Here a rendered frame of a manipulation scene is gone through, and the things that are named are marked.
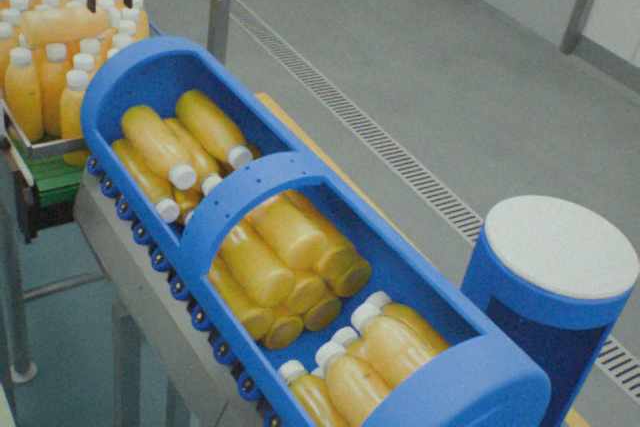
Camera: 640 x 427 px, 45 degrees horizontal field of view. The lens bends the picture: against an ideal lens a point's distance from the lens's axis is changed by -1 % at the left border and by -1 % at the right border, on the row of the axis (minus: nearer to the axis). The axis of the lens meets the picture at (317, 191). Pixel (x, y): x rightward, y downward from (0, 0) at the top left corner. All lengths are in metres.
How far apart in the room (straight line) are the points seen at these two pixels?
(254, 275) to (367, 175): 2.28
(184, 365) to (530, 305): 0.58
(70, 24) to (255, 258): 0.76
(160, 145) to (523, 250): 0.65
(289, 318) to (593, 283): 0.53
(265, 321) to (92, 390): 1.31
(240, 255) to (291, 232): 0.09
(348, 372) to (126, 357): 0.91
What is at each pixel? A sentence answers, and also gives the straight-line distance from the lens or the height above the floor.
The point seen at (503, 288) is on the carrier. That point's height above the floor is 0.99.
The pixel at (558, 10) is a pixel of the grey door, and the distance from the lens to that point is 5.00.
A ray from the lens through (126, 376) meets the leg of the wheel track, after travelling 1.86.
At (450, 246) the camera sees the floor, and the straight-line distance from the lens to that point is 3.06.
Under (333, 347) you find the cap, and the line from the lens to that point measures 1.01.
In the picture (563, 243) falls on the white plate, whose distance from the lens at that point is 1.45.
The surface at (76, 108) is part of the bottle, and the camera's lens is 1.58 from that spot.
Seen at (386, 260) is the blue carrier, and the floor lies 1.10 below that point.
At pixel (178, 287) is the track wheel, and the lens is 1.28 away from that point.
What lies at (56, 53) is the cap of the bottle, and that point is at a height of 1.09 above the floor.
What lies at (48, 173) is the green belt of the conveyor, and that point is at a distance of 1.64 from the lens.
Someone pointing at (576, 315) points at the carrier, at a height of 0.99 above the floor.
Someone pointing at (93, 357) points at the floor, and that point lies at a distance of 2.47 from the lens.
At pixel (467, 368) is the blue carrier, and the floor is 1.23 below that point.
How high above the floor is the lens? 1.85
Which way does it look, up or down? 36 degrees down
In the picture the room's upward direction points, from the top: 10 degrees clockwise
